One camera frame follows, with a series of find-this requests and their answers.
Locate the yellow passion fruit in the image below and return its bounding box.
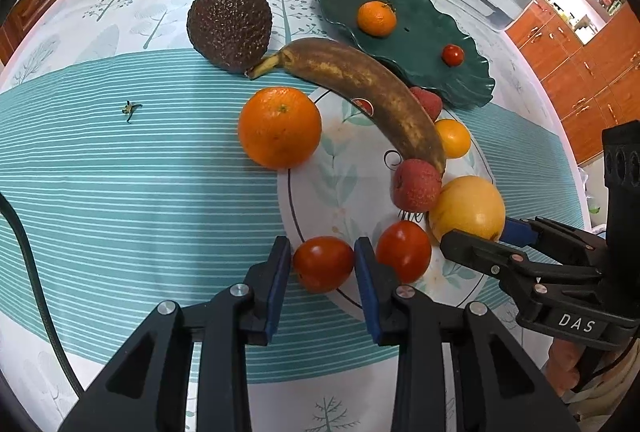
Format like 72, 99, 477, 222
428, 176, 506, 241

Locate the red tomato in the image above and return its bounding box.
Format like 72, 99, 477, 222
293, 236, 355, 293
375, 221, 432, 283

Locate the red lychee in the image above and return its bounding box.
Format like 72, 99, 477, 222
409, 87, 442, 122
392, 159, 442, 213

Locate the overripe brown banana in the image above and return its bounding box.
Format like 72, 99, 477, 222
245, 37, 446, 174

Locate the large orange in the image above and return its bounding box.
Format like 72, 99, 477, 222
238, 86, 322, 170

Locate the dark brown avocado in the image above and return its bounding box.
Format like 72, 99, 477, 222
186, 0, 272, 74

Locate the person's right hand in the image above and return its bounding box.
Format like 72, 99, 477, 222
544, 339, 584, 397

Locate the small yellow kumquat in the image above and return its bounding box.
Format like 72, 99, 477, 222
435, 119, 471, 159

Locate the wooden side cabinet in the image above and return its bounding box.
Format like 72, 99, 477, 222
506, 0, 639, 164

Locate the white floral plate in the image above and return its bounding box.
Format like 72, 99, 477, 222
277, 88, 495, 321

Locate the small cherry tomato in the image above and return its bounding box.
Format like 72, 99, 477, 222
442, 44, 465, 66

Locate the dark green scalloped plate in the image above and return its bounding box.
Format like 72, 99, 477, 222
315, 0, 496, 110

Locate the small mandarin orange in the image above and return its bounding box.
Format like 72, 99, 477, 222
356, 0, 397, 37

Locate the small dried fruit stem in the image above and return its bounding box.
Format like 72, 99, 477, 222
122, 100, 142, 123

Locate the tree pattern tablecloth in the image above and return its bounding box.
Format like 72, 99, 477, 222
1, 0, 590, 431

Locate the black cable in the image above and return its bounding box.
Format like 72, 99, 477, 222
0, 193, 86, 399

